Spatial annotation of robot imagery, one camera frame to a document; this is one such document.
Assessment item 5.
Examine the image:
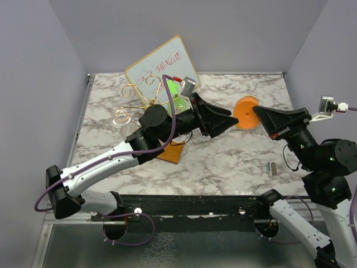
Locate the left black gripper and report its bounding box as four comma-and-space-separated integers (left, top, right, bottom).
160, 93, 239, 144

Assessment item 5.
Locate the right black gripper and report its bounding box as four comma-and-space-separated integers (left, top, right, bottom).
252, 103, 320, 169

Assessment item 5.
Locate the orange plastic wine glass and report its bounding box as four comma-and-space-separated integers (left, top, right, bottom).
233, 96, 260, 130

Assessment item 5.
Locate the green plastic wine glass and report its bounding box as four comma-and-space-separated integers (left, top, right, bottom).
167, 80, 190, 114

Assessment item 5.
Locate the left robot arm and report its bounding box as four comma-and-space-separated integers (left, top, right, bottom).
46, 93, 238, 221

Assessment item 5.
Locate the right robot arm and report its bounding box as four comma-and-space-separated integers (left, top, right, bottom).
253, 106, 356, 267

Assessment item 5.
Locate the yellow plastic wine glass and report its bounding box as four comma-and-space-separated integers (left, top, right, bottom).
246, 95, 259, 103

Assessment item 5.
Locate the clear glass hanging on rack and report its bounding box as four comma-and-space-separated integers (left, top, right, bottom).
172, 135, 186, 143

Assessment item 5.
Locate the small grey block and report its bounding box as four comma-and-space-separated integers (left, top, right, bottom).
268, 162, 278, 176

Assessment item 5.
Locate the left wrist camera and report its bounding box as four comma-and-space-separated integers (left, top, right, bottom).
180, 77, 196, 98

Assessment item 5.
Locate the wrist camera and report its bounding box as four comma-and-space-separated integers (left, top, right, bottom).
310, 96, 349, 123
180, 77, 196, 98

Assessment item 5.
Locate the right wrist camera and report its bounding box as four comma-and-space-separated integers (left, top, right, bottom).
310, 96, 349, 123

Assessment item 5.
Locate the white board yellow frame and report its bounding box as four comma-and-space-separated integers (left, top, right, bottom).
125, 36, 200, 103

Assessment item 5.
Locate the gold wire glass rack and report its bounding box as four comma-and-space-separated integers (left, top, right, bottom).
113, 74, 186, 165

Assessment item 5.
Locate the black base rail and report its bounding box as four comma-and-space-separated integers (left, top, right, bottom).
91, 195, 272, 233

